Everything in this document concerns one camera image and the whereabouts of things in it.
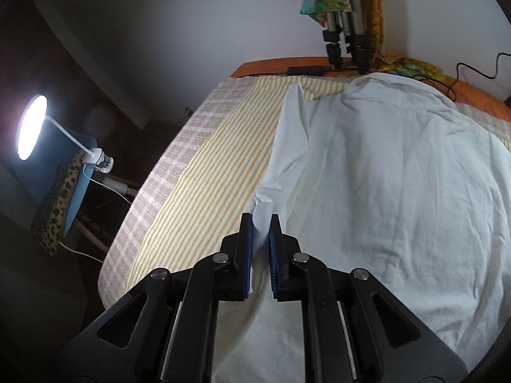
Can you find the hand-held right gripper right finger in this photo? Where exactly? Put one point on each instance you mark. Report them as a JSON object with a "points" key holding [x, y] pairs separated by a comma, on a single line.
{"points": [[274, 263]]}

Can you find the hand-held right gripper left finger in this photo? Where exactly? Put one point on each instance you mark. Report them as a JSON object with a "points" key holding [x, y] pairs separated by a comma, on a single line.
{"points": [[246, 259]]}

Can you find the yellow green floral cloth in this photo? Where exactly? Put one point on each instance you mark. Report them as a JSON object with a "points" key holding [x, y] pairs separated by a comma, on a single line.
{"points": [[415, 67]]}

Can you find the white shirt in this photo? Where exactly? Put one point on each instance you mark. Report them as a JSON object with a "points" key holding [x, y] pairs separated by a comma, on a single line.
{"points": [[379, 187]]}

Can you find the orange patterned cloth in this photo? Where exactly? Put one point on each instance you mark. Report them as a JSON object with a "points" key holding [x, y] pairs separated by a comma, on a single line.
{"points": [[376, 12]]}

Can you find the pink checked blanket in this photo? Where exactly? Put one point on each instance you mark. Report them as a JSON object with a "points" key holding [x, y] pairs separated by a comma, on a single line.
{"points": [[159, 175]]}

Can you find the yellow striped sheet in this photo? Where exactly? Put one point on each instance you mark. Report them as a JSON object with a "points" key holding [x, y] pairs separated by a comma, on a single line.
{"points": [[223, 167]]}

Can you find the white round clamp lamp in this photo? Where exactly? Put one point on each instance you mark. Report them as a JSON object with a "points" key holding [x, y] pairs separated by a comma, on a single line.
{"points": [[32, 127]]}

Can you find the folded metal tripod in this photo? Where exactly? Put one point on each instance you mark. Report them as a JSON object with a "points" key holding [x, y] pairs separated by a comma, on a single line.
{"points": [[365, 48]]}

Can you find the leopard print cushion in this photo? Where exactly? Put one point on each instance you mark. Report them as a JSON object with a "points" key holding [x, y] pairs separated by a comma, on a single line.
{"points": [[52, 215]]}

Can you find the blue chair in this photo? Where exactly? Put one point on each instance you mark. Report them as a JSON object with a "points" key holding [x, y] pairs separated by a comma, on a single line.
{"points": [[60, 159]]}

